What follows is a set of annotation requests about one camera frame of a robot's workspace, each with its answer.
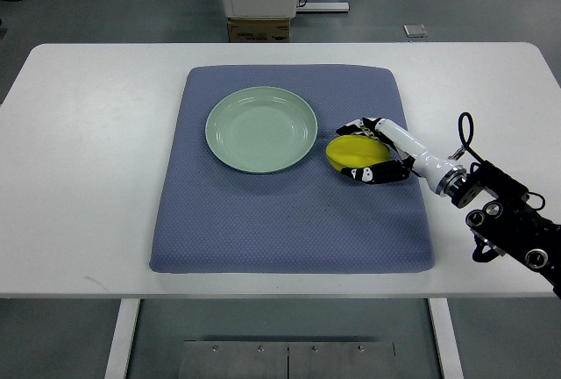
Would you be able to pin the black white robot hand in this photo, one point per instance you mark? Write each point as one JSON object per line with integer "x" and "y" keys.
{"x": 443, "y": 176}

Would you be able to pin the yellow starfruit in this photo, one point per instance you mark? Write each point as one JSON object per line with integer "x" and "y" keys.
{"x": 356, "y": 151}

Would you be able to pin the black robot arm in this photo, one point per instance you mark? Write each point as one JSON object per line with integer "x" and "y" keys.
{"x": 511, "y": 222}

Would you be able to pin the small grey floor plate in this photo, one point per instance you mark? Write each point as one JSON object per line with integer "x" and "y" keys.
{"x": 417, "y": 31}

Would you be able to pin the light green plate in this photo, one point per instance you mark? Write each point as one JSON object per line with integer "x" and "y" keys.
{"x": 261, "y": 130}

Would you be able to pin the metal floor plate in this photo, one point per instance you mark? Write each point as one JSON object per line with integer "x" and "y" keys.
{"x": 278, "y": 359}

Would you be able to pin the blue quilted mat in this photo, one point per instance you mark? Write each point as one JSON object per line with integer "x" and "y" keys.
{"x": 307, "y": 219}

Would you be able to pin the cardboard box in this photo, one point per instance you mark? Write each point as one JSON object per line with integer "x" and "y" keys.
{"x": 246, "y": 30}

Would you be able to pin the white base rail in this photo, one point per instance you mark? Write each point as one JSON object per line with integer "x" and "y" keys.
{"x": 323, "y": 7}

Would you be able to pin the white table frame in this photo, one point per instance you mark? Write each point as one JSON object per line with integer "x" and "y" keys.
{"x": 440, "y": 318}

